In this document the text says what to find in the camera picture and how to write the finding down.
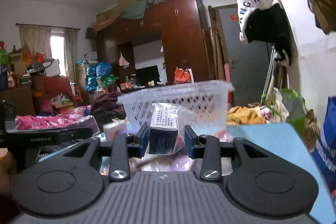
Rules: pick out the black hanging garment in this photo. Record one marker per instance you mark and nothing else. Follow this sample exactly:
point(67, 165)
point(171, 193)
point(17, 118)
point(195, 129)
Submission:
point(270, 26)

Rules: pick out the person's left hand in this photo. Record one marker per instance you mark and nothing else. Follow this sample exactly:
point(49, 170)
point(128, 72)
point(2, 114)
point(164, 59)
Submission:
point(6, 161)

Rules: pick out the pile of dark clothes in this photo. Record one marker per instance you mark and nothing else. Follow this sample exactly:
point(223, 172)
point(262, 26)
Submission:
point(105, 108)

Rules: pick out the blue shopping bag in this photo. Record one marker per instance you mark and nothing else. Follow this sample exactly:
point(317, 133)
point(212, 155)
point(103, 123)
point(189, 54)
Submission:
point(324, 152)

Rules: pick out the grey metal door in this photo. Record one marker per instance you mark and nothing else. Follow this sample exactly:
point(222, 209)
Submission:
point(248, 63)

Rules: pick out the white plastic lattice basket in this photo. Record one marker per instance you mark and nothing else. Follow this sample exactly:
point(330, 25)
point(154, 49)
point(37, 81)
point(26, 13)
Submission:
point(207, 99)

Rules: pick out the green reusable bag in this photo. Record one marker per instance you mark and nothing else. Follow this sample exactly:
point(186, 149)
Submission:
point(288, 106)

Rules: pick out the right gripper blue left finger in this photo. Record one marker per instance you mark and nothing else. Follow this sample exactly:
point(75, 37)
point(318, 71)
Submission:
point(125, 147)

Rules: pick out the metal crutches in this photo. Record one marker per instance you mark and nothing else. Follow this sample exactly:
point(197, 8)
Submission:
point(269, 83)

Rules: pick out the dark red wooden wardrobe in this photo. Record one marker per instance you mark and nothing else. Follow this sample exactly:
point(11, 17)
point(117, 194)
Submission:
point(181, 27)

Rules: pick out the dark blue white carton box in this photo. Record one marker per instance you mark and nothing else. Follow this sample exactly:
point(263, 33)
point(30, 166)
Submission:
point(163, 129)

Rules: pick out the blue plastic bags stack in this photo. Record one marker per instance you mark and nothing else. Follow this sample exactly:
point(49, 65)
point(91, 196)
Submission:
point(99, 76)

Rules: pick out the red and white hanging bag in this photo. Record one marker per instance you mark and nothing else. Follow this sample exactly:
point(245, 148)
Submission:
point(183, 76)

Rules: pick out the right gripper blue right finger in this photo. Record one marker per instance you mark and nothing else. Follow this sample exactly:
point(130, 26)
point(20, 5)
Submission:
point(207, 148)

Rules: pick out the black television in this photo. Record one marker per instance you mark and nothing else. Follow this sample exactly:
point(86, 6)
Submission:
point(147, 74)

